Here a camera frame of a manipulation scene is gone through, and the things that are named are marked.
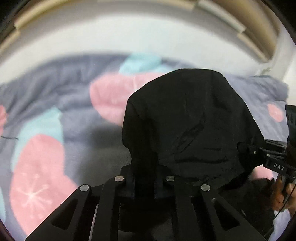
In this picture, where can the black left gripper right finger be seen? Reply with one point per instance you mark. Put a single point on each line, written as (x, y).
(200, 213)

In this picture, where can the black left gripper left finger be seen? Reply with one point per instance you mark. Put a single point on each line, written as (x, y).
(89, 213)

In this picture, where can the black garment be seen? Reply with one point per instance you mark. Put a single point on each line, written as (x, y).
(191, 124)

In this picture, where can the person's right hand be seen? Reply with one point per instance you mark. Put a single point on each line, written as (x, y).
(277, 197)

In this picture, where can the grey floral fleece blanket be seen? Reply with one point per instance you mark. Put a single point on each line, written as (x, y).
(61, 127)

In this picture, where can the beige pleated curtain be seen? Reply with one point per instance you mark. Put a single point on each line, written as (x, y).
(255, 23)

